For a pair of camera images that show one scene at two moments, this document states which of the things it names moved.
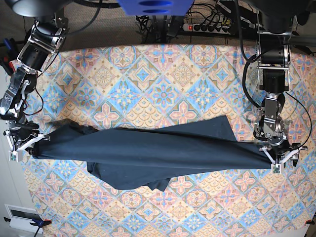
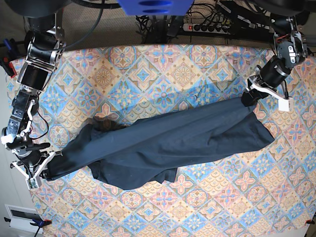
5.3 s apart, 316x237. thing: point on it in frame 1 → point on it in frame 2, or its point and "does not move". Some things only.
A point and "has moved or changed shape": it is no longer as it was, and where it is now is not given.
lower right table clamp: [310, 221] does not move
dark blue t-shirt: [146, 158] has moved or changed shape
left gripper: [20, 135] → [36, 161]
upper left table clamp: [8, 51] does not move
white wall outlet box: [20, 217] does not move
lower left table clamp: [38, 222] does not move
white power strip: [207, 28] does not move
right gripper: [278, 153] → [268, 77]
